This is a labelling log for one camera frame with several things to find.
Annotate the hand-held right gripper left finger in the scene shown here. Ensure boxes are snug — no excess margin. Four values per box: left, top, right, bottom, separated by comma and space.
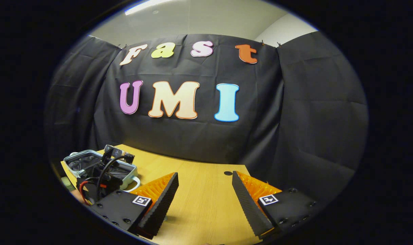
90, 171, 179, 239

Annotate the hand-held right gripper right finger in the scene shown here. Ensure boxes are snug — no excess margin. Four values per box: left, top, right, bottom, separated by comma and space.
232, 170, 327, 239

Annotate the small pale blue suitcase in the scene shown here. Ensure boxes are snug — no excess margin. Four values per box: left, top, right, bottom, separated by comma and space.
61, 150, 141, 193

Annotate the black backdrop cloth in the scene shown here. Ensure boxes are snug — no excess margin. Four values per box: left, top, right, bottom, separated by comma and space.
45, 31, 368, 203

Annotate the red cable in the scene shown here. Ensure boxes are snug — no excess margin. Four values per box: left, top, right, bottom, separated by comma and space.
78, 180, 108, 205

